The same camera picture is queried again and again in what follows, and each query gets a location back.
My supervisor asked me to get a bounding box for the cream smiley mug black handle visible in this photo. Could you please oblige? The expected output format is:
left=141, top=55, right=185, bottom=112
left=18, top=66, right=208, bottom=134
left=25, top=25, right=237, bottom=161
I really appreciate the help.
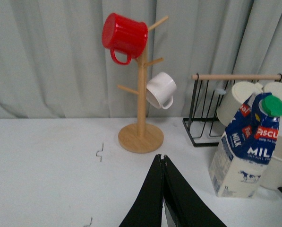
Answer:
left=260, top=136, right=282, bottom=193

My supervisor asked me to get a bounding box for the red enamel mug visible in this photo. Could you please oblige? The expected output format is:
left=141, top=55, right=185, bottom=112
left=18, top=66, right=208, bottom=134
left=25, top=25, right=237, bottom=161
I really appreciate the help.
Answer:
left=102, top=13, right=149, bottom=65

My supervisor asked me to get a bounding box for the wooden mug tree stand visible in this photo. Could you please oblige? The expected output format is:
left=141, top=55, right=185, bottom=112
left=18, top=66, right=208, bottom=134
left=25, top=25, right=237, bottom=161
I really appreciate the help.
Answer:
left=117, top=16, right=169, bottom=154

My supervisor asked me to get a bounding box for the left cream ribbed cup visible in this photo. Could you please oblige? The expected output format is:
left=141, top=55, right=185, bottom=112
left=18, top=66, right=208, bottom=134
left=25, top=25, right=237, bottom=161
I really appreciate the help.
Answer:
left=217, top=81, right=263, bottom=126

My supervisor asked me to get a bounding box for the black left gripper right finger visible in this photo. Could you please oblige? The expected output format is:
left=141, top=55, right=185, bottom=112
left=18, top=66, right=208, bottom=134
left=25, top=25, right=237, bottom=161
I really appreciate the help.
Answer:
left=163, top=155, right=225, bottom=227

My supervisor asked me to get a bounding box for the white ceramic mug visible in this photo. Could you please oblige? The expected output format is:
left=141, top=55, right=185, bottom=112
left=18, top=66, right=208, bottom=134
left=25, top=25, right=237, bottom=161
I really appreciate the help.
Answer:
left=146, top=72, right=177, bottom=109

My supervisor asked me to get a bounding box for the Pascual milk carton green cap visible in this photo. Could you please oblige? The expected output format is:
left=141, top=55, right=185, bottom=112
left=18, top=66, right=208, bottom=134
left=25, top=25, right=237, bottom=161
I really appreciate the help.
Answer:
left=209, top=92, right=282, bottom=198

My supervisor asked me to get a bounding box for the black wire cup rack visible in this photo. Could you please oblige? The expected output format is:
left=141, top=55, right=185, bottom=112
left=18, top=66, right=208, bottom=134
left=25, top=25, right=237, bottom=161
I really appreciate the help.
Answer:
left=183, top=74, right=282, bottom=147

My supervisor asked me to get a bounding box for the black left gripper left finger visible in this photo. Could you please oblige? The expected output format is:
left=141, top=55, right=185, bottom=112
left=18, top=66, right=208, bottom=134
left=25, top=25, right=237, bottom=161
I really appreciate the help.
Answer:
left=120, top=154, right=164, bottom=227

